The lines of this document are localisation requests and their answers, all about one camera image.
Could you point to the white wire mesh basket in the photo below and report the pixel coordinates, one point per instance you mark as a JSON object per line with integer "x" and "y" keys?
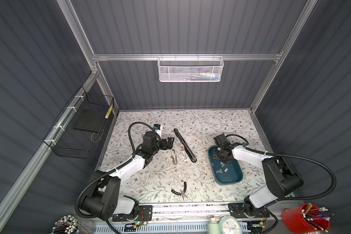
{"x": 190, "y": 69}

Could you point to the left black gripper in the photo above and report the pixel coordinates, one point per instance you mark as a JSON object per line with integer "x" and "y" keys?
{"x": 168, "y": 146}

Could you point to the clear jar of markers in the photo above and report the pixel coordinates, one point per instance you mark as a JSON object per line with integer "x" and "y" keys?
{"x": 73, "y": 225}

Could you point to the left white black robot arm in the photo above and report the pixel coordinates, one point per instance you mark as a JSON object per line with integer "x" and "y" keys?
{"x": 101, "y": 198}

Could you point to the black handled pliers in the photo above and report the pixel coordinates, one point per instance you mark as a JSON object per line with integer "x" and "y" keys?
{"x": 182, "y": 192}

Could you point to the black stapler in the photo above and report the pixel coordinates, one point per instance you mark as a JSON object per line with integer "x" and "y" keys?
{"x": 187, "y": 149}

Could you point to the white desk clock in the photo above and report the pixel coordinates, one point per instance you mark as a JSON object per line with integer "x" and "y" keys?
{"x": 230, "y": 225}

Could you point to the teal plastic tray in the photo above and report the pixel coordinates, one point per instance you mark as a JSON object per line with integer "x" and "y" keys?
{"x": 225, "y": 173}

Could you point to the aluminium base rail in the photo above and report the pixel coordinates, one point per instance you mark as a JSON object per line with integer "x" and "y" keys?
{"x": 159, "y": 211}

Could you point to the beige staple remover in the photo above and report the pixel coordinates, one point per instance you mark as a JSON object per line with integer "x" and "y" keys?
{"x": 174, "y": 156}

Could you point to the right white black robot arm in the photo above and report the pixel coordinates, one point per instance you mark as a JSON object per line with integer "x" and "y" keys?
{"x": 281, "y": 176}

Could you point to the black wire basket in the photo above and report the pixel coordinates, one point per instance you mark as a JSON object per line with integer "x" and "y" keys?
{"x": 67, "y": 142}

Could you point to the black pad in basket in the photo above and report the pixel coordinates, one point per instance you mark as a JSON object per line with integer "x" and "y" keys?
{"x": 91, "y": 121}

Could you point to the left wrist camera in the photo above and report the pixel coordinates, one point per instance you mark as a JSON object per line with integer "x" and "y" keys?
{"x": 158, "y": 128}

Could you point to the red pencil cup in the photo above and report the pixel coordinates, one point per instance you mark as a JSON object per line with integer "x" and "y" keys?
{"x": 307, "y": 218}

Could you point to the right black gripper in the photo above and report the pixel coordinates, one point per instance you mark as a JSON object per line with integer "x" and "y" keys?
{"x": 224, "y": 159}

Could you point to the yellow marker in basket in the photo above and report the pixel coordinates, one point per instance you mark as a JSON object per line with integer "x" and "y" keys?
{"x": 109, "y": 112}

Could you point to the white glue bottle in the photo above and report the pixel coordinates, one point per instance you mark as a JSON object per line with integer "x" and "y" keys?
{"x": 213, "y": 226}

